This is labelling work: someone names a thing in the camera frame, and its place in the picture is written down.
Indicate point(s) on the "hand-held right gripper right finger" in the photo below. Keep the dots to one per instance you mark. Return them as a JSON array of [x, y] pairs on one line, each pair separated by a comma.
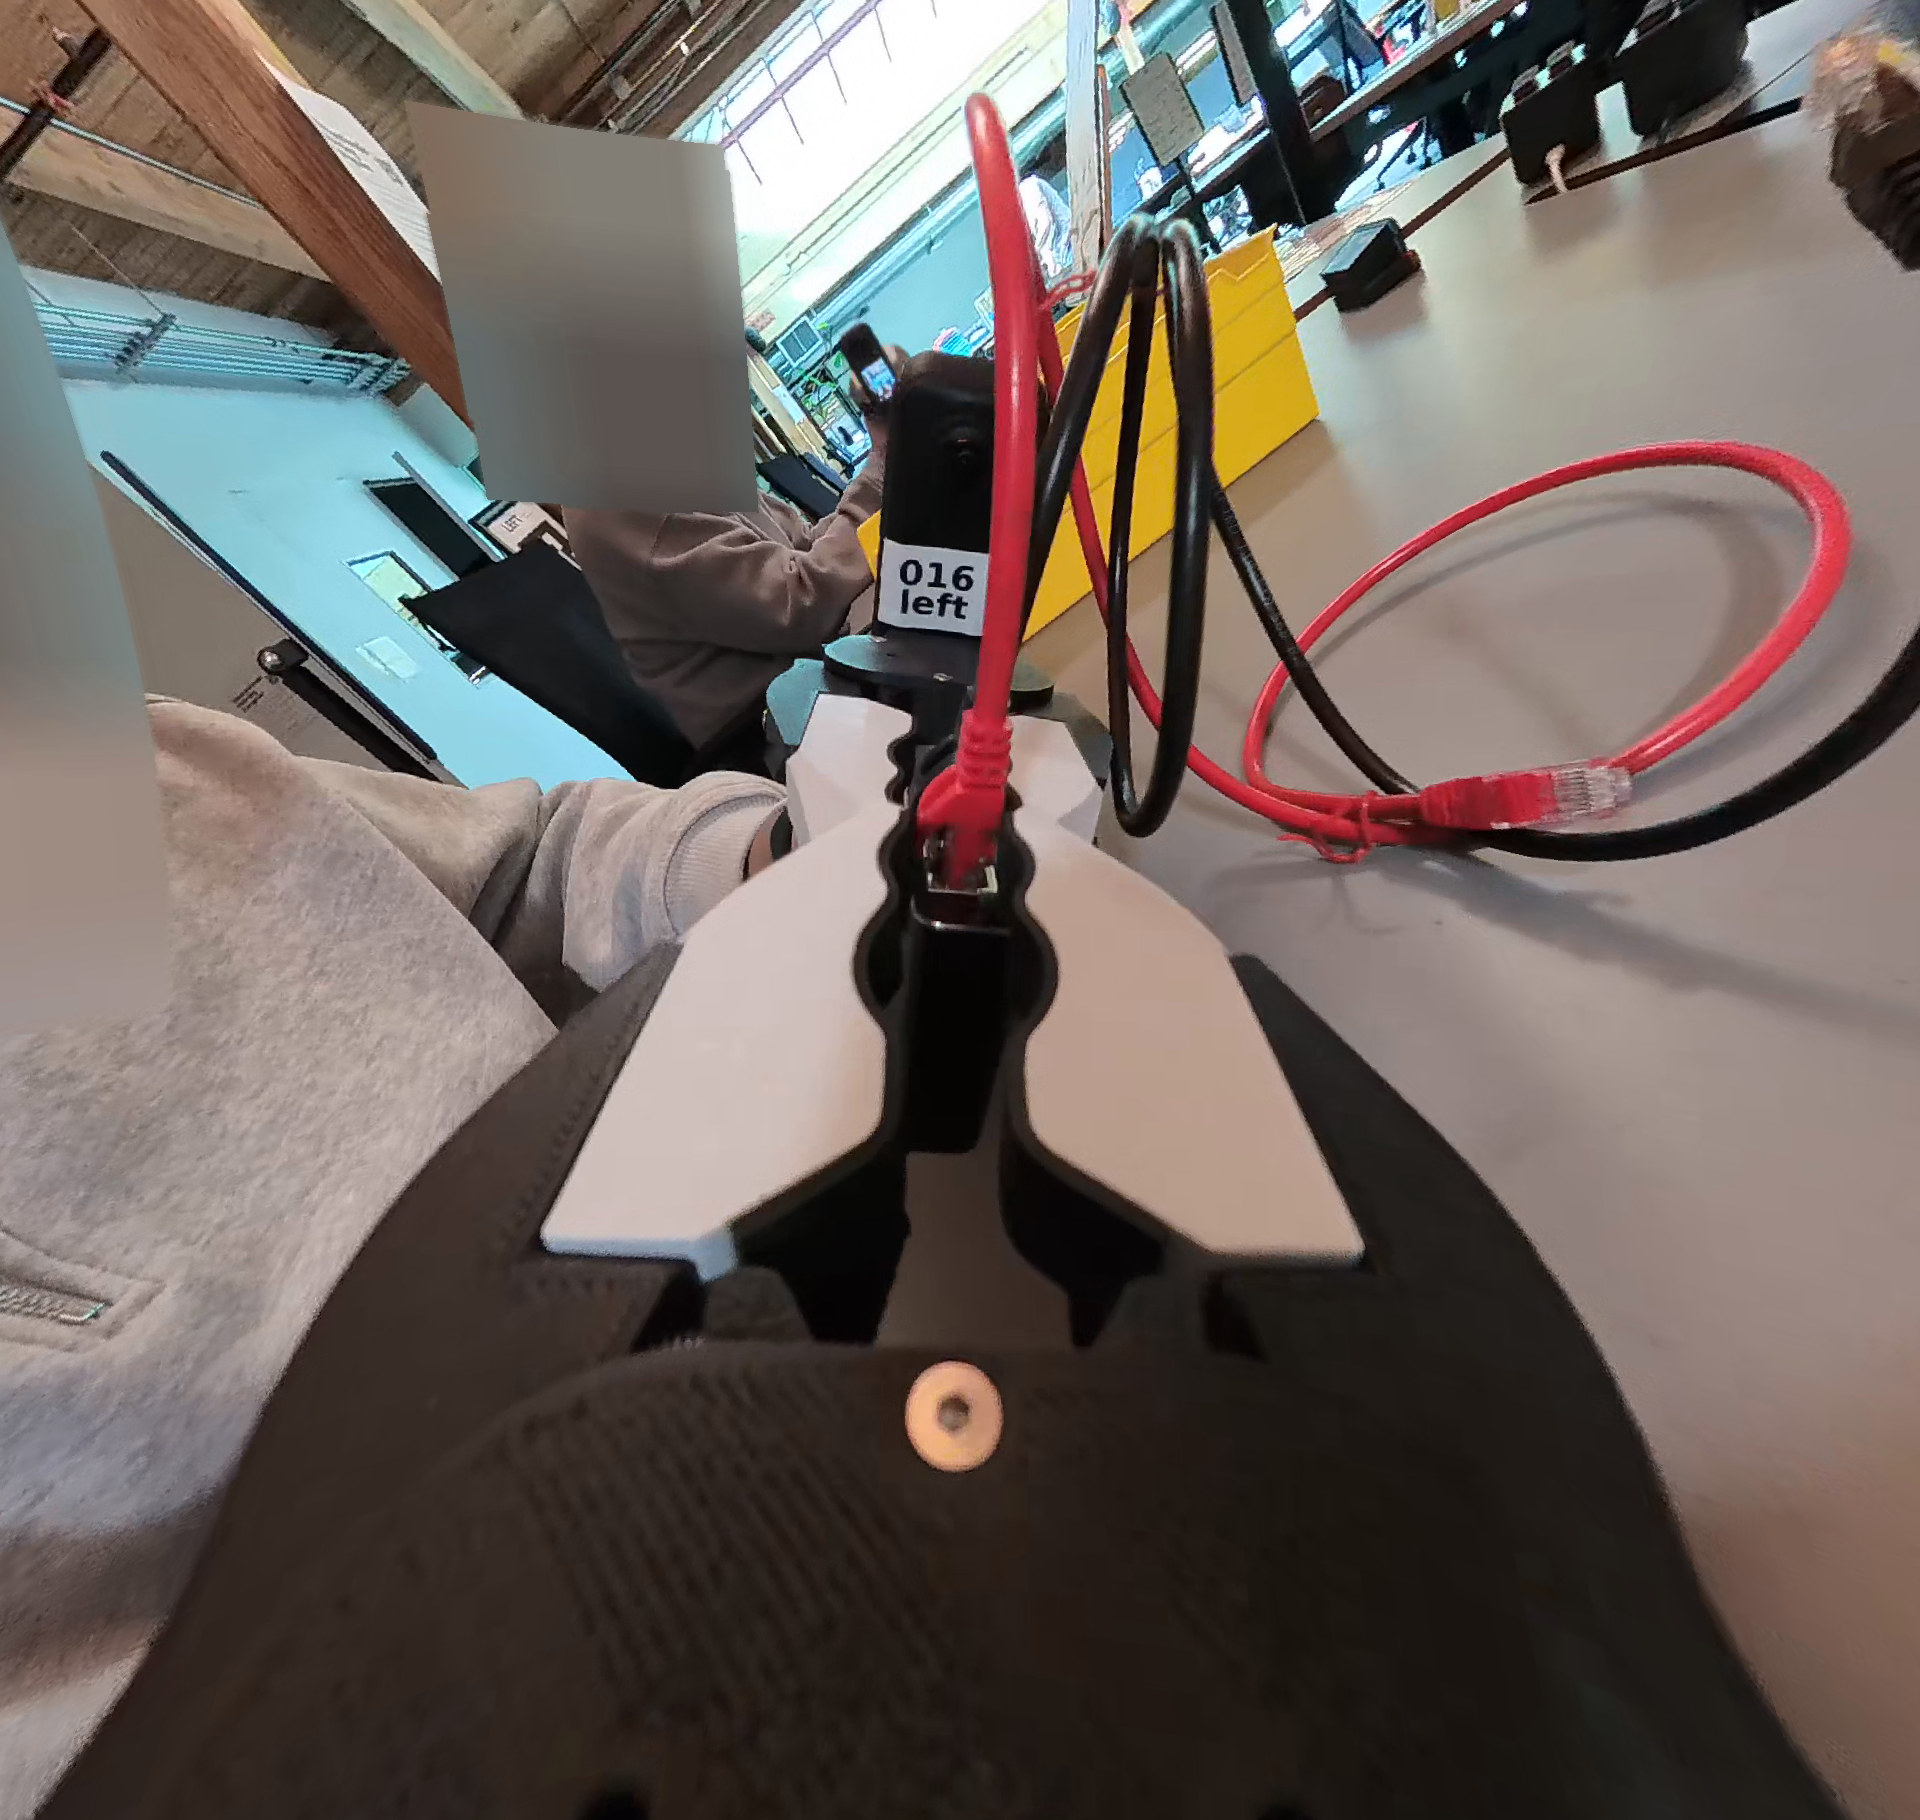
[[1171, 1085]]

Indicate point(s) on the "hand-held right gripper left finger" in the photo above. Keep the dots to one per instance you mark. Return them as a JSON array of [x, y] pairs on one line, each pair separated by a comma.
[[720, 1085]]

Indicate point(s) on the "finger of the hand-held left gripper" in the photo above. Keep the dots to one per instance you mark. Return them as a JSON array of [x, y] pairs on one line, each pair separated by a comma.
[[1058, 777], [842, 769]]

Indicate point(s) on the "black ethernet adapter box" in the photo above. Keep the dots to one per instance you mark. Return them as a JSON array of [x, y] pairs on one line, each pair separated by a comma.
[[960, 1026]]

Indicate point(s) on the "large yellow plastic bin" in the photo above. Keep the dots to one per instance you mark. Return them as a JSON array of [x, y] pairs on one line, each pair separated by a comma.
[[1261, 380]]

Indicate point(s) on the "person's left forearm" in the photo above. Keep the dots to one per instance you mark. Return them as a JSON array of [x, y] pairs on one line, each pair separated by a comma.
[[629, 859]]

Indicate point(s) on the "black desk device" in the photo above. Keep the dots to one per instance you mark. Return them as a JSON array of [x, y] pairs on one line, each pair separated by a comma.
[[1554, 123], [1679, 57]]

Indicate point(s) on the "black office chair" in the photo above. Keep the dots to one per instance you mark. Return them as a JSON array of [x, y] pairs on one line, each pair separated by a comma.
[[525, 650]]

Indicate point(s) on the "tall leaning wooden board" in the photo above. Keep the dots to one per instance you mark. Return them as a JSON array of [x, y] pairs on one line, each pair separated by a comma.
[[1084, 79]]

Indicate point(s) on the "person's grey hoodie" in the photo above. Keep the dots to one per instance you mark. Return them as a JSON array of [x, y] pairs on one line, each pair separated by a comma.
[[225, 1099]]

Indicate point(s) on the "small black box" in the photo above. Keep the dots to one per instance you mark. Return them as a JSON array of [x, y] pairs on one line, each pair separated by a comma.
[[1374, 267]]

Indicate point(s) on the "black steel pillar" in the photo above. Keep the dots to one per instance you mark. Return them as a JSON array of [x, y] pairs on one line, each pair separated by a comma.
[[1253, 51]]

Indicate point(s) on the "white paper notice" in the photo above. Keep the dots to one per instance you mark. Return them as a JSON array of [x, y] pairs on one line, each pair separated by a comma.
[[361, 179]]

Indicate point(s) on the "dark blurry object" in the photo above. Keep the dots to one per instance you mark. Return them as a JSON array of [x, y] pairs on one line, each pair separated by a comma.
[[1874, 155]]

